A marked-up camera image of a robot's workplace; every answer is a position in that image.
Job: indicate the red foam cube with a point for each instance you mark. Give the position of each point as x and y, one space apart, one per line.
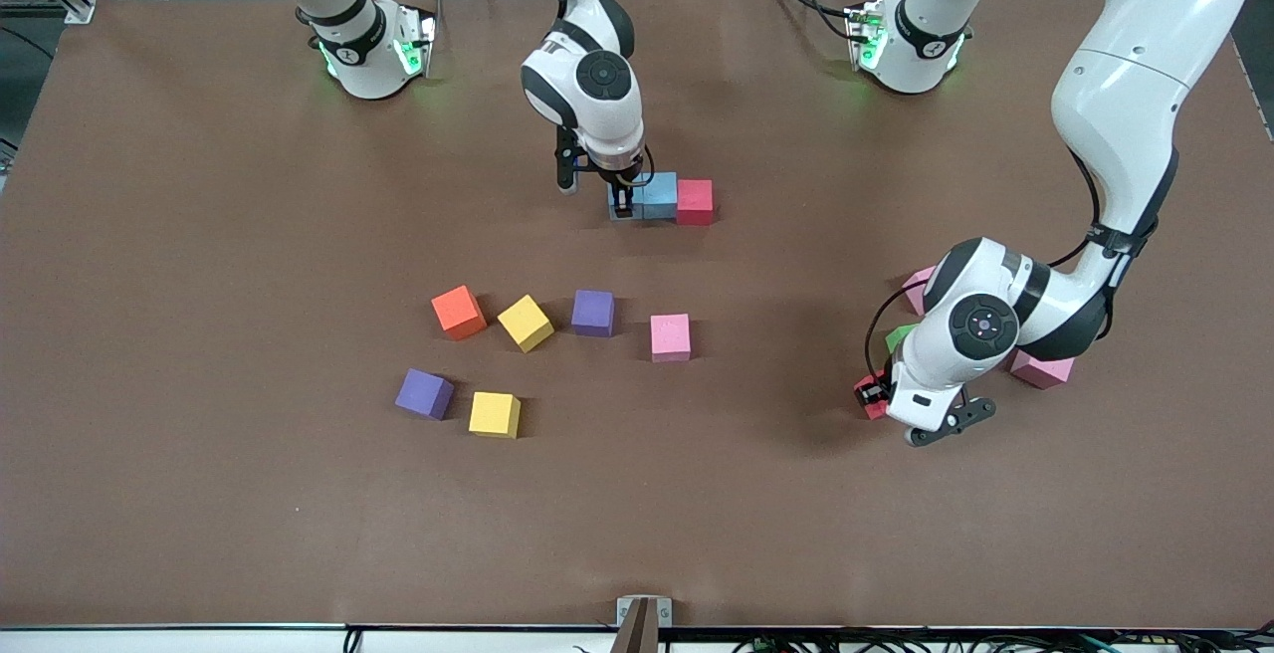
695 203
876 414

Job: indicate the blue foam cube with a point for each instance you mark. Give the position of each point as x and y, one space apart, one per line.
638 203
659 197

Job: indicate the purple foam cube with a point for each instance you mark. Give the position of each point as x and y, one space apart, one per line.
424 394
593 313

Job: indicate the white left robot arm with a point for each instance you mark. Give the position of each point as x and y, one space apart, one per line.
1125 106

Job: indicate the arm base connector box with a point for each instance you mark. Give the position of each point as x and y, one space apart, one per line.
415 41
866 36

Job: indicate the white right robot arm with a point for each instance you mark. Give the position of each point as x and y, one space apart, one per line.
597 120

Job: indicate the green foam cube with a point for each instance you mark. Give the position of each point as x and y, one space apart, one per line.
898 339

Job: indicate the pink foam cube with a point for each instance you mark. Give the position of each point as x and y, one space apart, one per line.
670 337
1040 371
916 290

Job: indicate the yellow foam cube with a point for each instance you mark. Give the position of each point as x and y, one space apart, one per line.
495 414
526 323

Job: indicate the orange foam cube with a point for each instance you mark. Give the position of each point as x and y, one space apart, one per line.
459 312

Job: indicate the large table cover sheet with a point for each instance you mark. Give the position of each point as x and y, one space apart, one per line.
199 285

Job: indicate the grey metal table bracket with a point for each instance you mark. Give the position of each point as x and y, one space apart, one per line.
644 613

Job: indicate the white table edge rail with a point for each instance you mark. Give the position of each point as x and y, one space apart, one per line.
149 643

